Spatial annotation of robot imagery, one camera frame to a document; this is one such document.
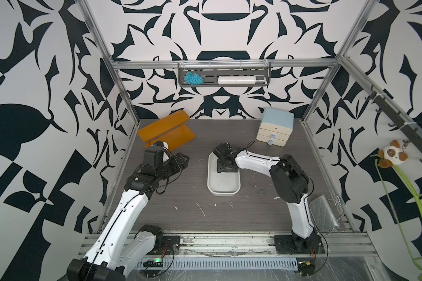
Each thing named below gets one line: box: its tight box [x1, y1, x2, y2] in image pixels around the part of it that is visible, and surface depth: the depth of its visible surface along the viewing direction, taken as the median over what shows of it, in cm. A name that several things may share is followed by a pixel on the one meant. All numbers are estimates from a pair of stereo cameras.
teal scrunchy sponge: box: [184, 71, 205, 85], surface depth 93 cm
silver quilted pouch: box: [309, 194, 340, 233], surface depth 79 cm
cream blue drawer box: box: [256, 107, 295, 147], surface depth 103 cm
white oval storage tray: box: [206, 151, 241, 197], surface depth 93 cm
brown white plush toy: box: [378, 139, 408, 169], surface depth 62 cm
